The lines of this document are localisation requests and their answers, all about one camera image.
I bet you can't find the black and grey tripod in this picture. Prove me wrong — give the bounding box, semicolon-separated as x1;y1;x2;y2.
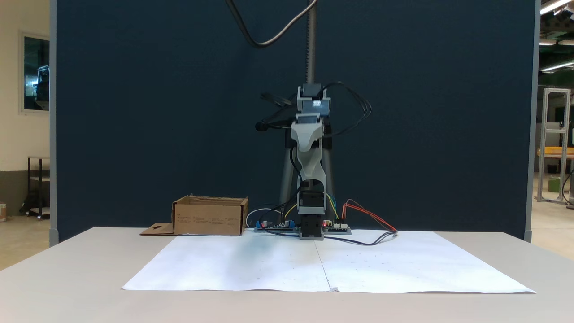
255;0;335;208

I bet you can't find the blue circuit board red LED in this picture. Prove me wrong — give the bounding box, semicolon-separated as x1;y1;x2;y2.
254;219;300;233

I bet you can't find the brown cardboard box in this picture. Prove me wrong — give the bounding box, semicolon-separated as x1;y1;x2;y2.
140;194;249;237

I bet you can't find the white paper sheet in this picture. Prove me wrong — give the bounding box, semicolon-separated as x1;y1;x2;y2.
122;231;333;292
315;230;537;295

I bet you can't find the dark blue partition panel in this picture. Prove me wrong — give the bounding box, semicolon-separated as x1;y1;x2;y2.
49;0;539;245

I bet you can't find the wooden table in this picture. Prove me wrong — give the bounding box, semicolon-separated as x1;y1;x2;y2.
537;147;574;159

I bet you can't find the ceiling light strip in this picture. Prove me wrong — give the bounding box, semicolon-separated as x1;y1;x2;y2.
540;60;574;73
540;0;574;15

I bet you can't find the dark shelf cart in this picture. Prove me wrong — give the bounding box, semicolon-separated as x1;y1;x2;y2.
27;156;51;221

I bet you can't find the black cable bundle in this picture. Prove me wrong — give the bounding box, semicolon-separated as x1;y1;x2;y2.
258;146;310;227

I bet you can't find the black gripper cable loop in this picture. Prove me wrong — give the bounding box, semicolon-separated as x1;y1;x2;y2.
321;82;372;138

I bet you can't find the white cable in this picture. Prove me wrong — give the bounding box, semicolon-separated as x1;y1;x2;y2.
245;209;284;228

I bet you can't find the circuit board with coloured wires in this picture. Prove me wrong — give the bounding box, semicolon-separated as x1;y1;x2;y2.
323;218;352;235

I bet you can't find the grey hanging cable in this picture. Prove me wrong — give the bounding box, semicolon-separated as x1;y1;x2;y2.
225;0;318;49

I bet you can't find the aluminium frame rack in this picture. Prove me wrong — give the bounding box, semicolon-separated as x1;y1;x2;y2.
537;88;573;205

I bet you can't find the framed wall window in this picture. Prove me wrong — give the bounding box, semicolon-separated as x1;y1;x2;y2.
19;31;51;115

